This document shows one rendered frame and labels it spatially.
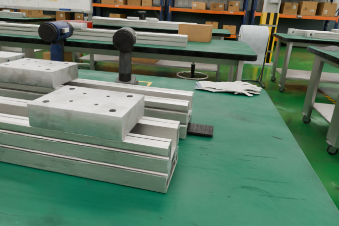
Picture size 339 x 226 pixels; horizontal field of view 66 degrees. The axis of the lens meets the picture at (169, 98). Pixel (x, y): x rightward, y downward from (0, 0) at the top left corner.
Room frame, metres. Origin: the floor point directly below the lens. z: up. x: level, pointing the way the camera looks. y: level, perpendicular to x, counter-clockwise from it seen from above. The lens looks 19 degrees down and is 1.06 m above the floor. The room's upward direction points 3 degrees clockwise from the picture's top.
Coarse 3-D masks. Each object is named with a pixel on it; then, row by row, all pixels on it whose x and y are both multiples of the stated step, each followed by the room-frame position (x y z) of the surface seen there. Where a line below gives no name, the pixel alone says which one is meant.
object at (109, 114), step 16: (48, 96) 0.41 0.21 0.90; (64, 96) 0.42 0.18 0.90; (80, 96) 0.42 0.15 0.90; (96, 96) 0.43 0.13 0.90; (112, 96) 0.43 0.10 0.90; (128, 96) 0.44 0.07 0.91; (144, 96) 0.45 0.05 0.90; (32, 112) 0.38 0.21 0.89; (48, 112) 0.37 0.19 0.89; (64, 112) 0.37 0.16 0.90; (80, 112) 0.36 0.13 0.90; (96, 112) 0.36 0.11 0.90; (112, 112) 0.36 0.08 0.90; (128, 112) 0.37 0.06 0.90; (48, 128) 0.37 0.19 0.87; (64, 128) 0.37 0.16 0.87; (80, 128) 0.36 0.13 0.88; (96, 128) 0.35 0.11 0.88; (112, 128) 0.35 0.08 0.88; (128, 128) 0.37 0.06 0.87
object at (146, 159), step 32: (0, 96) 0.51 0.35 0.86; (0, 128) 0.41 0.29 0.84; (32, 128) 0.38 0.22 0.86; (160, 128) 0.41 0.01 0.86; (0, 160) 0.40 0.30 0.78; (32, 160) 0.38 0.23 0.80; (64, 160) 0.37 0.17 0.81; (96, 160) 0.37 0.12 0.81; (128, 160) 0.35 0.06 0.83; (160, 160) 0.34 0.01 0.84
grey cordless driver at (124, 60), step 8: (120, 32) 0.70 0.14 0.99; (128, 32) 0.71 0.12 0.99; (112, 40) 0.71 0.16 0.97; (120, 40) 0.70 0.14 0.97; (128, 40) 0.71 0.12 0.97; (120, 48) 0.70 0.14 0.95; (128, 48) 0.71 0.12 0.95; (120, 56) 0.74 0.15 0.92; (128, 56) 0.74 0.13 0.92; (120, 64) 0.74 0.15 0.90; (128, 64) 0.74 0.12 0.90; (120, 72) 0.73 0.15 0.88; (128, 72) 0.74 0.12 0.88; (120, 80) 0.74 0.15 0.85; (128, 80) 0.74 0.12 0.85; (136, 80) 0.82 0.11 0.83
